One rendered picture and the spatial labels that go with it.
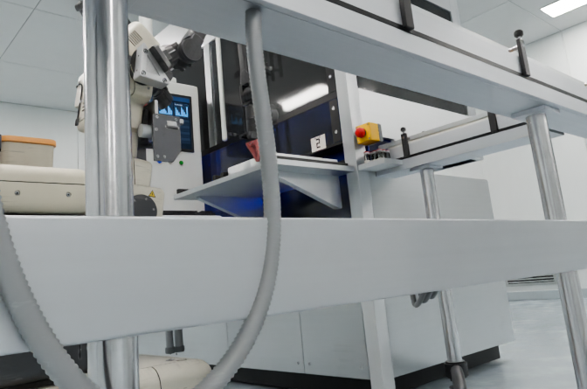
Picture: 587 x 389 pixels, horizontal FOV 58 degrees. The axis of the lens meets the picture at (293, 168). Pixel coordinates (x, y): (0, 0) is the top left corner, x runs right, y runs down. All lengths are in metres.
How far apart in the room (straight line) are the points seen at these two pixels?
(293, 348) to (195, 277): 1.79
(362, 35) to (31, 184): 0.91
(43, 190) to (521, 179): 5.93
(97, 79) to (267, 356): 2.02
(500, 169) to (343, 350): 5.03
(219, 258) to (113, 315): 0.14
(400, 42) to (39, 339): 0.72
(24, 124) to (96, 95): 6.84
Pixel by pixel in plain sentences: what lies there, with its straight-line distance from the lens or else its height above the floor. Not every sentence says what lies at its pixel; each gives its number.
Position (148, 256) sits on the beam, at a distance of 0.58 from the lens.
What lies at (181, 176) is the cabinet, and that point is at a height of 1.04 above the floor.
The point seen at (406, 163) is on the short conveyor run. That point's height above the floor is 0.86.
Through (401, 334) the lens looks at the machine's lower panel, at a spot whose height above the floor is 0.23.
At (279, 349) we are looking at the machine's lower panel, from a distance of 2.44.
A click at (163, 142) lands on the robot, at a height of 0.95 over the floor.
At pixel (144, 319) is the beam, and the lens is 0.57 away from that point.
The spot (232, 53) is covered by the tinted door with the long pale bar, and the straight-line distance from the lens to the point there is 2.84.
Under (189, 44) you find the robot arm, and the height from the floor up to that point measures 1.25.
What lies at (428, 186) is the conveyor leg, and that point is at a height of 0.76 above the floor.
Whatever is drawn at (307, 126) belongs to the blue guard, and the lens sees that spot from 2.29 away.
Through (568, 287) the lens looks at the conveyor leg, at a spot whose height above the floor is 0.39.
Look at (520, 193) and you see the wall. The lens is 6.79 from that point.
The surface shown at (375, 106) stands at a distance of 2.25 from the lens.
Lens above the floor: 0.47
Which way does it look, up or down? 12 degrees up
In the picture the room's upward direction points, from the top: 5 degrees counter-clockwise
